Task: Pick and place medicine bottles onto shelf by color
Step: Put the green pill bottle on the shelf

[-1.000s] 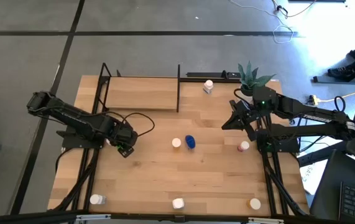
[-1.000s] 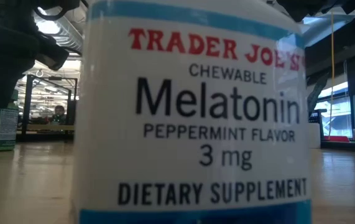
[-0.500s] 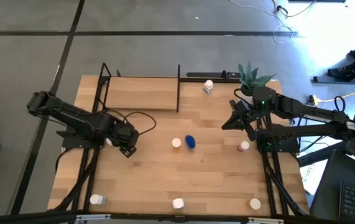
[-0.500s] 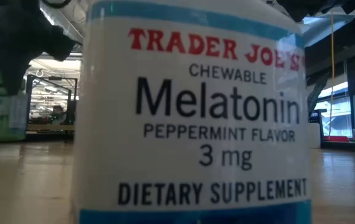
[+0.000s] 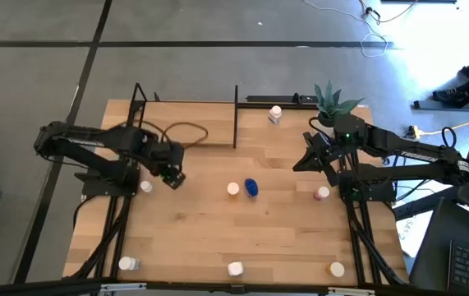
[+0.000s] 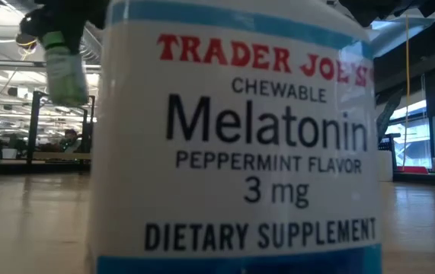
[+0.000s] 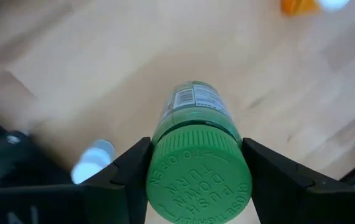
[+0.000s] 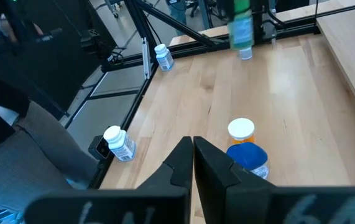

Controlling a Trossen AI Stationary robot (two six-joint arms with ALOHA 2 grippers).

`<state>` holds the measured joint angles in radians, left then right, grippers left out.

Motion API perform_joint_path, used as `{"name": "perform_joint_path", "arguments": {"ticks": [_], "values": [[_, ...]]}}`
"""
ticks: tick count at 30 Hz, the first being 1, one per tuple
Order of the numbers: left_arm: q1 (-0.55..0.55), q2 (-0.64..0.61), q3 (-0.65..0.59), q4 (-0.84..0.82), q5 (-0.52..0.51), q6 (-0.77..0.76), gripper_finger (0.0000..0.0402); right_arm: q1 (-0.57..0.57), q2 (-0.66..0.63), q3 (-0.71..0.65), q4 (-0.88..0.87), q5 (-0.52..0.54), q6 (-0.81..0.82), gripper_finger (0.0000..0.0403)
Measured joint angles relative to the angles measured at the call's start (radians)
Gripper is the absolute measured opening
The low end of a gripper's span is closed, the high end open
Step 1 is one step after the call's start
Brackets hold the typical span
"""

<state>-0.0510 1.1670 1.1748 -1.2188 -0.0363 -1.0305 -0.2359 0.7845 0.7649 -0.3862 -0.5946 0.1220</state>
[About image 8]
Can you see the blue-capped Tums bottle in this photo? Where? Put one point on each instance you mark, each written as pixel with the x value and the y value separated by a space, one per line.
pixel 247 157

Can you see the green caffeine bottle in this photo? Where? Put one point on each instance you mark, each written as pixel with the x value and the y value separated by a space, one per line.
pixel 241 31

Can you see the silver frame bracket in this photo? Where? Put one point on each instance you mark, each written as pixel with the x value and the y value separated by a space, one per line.
pixel 146 57

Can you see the black panel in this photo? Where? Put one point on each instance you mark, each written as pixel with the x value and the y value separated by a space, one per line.
pixel 59 56

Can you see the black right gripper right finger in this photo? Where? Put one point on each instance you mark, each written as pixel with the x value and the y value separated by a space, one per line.
pixel 227 199

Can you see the person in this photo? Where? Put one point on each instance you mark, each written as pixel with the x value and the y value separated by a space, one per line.
pixel 40 161
pixel 178 14

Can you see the office chair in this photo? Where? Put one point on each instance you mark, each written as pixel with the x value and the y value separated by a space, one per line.
pixel 112 7

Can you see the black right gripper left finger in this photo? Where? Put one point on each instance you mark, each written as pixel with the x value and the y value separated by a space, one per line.
pixel 164 205

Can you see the black table-level camera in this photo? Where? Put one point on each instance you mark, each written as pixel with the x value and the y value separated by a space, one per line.
pixel 98 149

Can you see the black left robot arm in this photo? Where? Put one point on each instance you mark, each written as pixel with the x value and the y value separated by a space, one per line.
pixel 259 21

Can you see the orange pill bottle white cap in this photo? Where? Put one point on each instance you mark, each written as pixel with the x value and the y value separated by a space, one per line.
pixel 241 129

